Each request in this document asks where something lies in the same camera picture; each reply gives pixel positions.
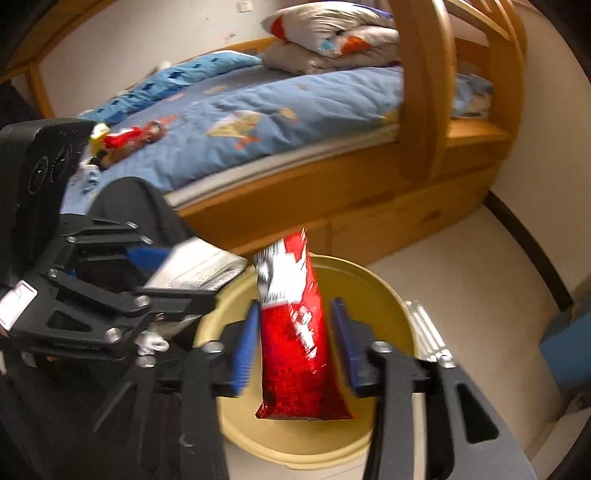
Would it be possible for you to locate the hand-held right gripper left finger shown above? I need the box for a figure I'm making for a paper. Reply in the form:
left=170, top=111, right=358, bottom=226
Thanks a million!
left=92, top=300, right=260, bottom=480

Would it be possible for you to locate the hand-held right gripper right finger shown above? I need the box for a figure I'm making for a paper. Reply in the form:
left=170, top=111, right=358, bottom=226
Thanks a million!
left=330, top=298, right=539, bottom=480

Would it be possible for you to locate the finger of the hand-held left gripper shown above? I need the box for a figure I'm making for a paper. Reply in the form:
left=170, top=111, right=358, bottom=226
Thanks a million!
left=9, top=268, right=219, bottom=366
left=50, top=215, right=174, bottom=280

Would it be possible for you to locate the silver foil packet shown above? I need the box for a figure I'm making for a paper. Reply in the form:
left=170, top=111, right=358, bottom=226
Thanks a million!
left=143, top=236, right=249, bottom=292

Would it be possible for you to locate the red snack packet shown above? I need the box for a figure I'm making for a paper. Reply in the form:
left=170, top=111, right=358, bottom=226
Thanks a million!
left=253, top=227, right=356, bottom=422

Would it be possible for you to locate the dark cloth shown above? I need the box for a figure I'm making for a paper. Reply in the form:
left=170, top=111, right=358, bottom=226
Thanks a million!
left=89, top=178, right=204, bottom=288

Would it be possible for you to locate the red crumpled wrapper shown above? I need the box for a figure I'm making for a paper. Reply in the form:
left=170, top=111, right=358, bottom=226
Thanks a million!
left=102, top=121, right=168, bottom=163

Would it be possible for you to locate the white mattress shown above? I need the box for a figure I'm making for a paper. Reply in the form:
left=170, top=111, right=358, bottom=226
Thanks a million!
left=165, top=121, right=403, bottom=208

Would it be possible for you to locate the blue patterned pillow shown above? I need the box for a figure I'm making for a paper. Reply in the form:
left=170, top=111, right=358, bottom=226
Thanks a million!
left=78, top=52, right=264, bottom=126

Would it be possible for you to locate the blue printed bed sheet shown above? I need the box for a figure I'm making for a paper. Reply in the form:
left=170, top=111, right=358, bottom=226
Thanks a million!
left=62, top=67, right=495, bottom=217

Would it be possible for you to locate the blue box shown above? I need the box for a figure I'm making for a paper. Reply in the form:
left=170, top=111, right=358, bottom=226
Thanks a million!
left=539, top=307, right=591, bottom=398

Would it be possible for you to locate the folded beige printed quilt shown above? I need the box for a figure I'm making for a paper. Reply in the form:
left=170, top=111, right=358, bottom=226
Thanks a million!
left=261, top=4, right=402, bottom=76

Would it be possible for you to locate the wooden bunk bed frame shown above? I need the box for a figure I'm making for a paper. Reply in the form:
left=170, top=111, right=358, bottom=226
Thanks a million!
left=0, top=0, right=528, bottom=278

